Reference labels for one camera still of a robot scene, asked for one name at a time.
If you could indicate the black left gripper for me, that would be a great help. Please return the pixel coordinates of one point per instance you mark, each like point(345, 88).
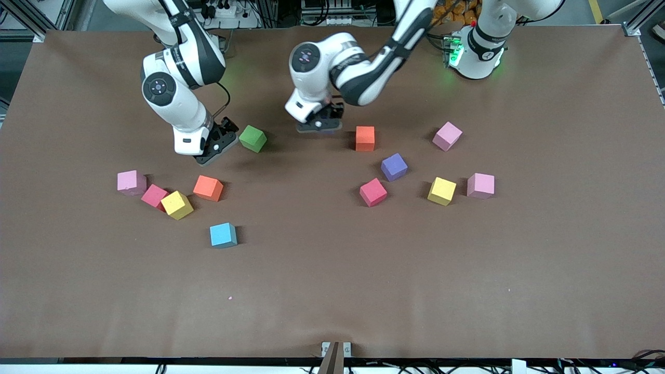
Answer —
point(335, 110)

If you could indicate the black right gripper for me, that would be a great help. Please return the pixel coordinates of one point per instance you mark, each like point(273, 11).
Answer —
point(227, 126)

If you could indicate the green foam block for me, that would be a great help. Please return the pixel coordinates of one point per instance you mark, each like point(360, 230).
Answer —
point(253, 138)

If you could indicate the orange foam block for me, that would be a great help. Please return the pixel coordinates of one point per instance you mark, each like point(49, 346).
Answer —
point(365, 138)
point(208, 188)

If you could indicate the purple foam block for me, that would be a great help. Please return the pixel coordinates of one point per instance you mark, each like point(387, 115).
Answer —
point(394, 167)

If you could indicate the red foam block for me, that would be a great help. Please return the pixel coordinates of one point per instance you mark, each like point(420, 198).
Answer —
point(153, 196)
point(373, 192)

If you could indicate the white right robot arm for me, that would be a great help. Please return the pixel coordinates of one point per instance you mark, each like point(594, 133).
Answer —
point(176, 111)

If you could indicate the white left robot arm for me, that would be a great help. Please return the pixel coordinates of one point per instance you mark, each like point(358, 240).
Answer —
point(363, 78)

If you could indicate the yellow foam block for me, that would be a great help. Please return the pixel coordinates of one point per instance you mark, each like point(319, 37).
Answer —
point(176, 204)
point(441, 191)

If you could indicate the white power strip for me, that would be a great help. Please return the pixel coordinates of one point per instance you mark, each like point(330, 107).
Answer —
point(244, 21)
point(337, 21)

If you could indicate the cyan foam block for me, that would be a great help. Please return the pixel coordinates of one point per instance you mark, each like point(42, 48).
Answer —
point(223, 235)

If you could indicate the lilac pink foam block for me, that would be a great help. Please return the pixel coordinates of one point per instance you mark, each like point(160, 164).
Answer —
point(447, 136)

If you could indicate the pile of orange snacks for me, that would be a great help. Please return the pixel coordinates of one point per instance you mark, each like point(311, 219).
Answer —
point(457, 13)

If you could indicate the brown upright pole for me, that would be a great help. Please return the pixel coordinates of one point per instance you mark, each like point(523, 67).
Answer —
point(332, 361)

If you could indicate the aluminium frame profile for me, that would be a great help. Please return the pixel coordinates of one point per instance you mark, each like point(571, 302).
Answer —
point(39, 37)
point(631, 30)

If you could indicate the small metal bracket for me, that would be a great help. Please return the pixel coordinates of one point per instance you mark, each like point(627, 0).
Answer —
point(325, 348)

